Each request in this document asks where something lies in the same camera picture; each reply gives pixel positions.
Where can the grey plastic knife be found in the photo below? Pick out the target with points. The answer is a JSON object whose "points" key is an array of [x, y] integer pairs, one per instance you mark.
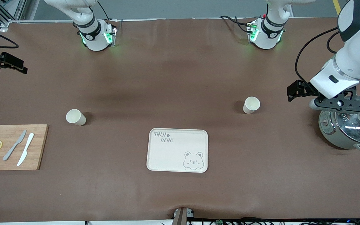
{"points": [[13, 146]]}

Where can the wooden cutting board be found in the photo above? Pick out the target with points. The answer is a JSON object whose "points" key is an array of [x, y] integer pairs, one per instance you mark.
{"points": [[37, 147]]}

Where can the grey table edge clamp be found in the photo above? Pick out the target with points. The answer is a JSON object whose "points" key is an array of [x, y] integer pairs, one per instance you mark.
{"points": [[182, 215]]}

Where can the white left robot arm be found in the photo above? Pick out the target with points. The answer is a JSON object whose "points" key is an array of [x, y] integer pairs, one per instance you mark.
{"points": [[355, 56]]}

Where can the white plastic knife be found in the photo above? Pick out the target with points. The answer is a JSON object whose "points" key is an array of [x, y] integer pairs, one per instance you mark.
{"points": [[26, 149]]}

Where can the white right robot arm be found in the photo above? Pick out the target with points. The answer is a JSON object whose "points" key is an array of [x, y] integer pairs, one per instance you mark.
{"points": [[94, 34]]}

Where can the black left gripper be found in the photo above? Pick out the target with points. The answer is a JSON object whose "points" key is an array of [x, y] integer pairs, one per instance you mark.
{"points": [[305, 88]]}

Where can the glass pot lid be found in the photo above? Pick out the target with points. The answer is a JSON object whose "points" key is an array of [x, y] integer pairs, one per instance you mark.
{"points": [[350, 126]]}

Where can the cream bear print tray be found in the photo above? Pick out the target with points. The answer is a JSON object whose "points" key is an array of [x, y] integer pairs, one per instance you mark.
{"points": [[170, 156]]}

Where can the grey-green electric cooking pot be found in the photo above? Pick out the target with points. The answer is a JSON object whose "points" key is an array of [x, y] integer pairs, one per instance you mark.
{"points": [[328, 131]]}

